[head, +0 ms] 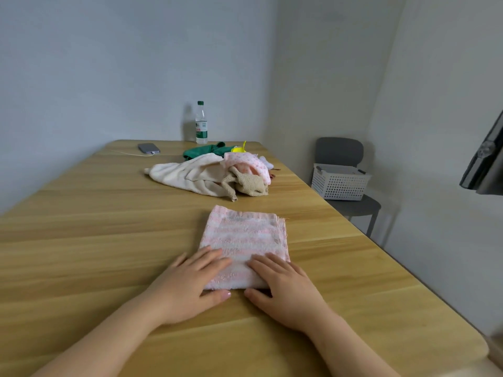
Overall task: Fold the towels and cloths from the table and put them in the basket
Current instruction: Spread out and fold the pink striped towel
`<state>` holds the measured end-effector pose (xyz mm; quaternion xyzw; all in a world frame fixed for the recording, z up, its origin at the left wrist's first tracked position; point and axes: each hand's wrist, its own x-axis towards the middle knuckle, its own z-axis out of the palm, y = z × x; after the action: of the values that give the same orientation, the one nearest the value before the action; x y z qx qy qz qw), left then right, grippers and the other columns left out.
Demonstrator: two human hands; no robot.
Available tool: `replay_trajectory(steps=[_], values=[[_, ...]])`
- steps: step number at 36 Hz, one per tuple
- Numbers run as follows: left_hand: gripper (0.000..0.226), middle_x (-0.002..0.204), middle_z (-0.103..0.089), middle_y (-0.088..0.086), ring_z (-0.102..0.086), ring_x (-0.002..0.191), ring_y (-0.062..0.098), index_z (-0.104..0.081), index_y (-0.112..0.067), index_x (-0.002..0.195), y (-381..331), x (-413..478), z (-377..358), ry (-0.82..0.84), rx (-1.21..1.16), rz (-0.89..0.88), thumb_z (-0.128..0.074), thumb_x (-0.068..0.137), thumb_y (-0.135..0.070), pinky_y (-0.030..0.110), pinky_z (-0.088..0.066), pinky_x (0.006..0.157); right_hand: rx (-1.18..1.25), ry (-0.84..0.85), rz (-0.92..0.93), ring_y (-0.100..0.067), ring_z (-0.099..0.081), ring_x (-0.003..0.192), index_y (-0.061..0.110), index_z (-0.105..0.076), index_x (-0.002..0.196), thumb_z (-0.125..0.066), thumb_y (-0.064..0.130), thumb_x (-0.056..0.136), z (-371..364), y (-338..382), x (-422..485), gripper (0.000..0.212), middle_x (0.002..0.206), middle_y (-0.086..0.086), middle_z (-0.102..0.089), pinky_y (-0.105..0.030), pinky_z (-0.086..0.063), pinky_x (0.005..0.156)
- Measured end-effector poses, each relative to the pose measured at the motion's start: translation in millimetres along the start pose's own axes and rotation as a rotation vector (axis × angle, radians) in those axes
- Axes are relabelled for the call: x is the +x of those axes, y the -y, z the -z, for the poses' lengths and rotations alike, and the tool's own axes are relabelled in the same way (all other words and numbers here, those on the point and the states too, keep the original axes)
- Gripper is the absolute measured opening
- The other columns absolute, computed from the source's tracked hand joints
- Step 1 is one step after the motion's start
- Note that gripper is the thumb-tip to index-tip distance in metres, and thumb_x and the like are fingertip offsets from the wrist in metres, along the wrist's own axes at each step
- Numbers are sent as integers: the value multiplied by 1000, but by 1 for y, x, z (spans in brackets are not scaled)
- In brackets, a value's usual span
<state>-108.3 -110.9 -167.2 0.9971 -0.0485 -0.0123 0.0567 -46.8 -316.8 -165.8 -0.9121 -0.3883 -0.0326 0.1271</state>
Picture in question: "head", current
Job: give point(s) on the pale pink towel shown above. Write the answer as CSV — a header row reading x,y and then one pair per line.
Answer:
x,y
243,231

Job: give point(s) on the grey chair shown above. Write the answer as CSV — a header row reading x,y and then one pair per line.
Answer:
x,y
340,151

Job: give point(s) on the person's right hand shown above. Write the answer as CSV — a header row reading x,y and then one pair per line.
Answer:
x,y
294,298

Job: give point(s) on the pink dotted cloth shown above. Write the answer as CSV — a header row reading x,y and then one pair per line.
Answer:
x,y
255,162

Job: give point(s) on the clear green-label water bottle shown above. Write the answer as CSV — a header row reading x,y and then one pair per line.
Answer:
x,y
201,127

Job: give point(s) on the lilac dotted white cloth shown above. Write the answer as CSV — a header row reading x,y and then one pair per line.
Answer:
x,y
267,162

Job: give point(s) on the small white towel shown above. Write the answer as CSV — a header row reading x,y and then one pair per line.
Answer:
x,y
184,174

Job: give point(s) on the grey smartphone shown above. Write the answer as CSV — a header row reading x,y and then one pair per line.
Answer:
x,y
149,148

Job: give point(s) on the tan brown towel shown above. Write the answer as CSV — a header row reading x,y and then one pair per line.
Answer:
x,y
253,184

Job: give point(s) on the yellow cloth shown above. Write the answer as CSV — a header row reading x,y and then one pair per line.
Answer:
x,y
238,149

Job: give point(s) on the green cloth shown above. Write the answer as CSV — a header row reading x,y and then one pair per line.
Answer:
x,y
200,151

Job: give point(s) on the dark grey curtain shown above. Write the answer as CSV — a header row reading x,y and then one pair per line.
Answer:
x,y
485,164

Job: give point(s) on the person's left hand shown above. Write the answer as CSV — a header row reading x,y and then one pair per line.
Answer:
x,y
180,294

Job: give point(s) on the white plastic basket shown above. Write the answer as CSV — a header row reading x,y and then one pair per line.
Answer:
x,y
340,186

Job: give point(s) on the person's left forearm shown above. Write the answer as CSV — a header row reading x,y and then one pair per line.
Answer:
x,y
98,345

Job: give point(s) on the wooden table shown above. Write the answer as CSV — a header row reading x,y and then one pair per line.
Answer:
x,y
78,239

